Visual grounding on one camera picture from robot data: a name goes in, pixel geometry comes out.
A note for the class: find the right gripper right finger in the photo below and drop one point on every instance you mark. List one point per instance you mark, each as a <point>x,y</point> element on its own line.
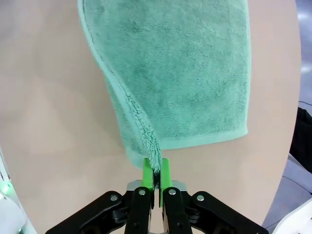
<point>175,212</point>

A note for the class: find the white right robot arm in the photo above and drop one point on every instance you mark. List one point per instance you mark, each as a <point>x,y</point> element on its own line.
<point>11,215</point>

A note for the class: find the green terry towel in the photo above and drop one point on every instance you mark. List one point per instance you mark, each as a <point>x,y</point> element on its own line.
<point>170,73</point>

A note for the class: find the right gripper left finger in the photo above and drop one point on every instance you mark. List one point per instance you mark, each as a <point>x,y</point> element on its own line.
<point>139,212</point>

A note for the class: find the white table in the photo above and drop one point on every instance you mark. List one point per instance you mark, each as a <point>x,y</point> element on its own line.
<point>295,221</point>

